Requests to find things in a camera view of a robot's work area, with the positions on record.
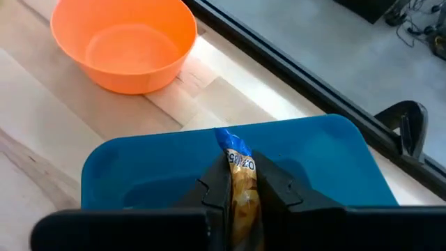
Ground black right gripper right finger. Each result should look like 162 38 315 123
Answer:
251 149 348 251

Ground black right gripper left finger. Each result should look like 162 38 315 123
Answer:
172 152 233 251

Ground blue and yellow snack bag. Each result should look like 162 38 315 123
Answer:
213 127 265 251

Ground teal blue plastic tray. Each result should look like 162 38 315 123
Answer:
80 114 399 211

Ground black table clamp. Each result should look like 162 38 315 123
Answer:
374 100 429 162

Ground orange plastic bowl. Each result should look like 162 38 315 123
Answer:
49 0 199 96

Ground black floor box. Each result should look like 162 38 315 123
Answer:
332 0 400 24

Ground black aluminium table frame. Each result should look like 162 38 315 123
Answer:
183 0 446 201

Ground tangled black floor cables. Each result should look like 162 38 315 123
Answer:
383 0 446 61

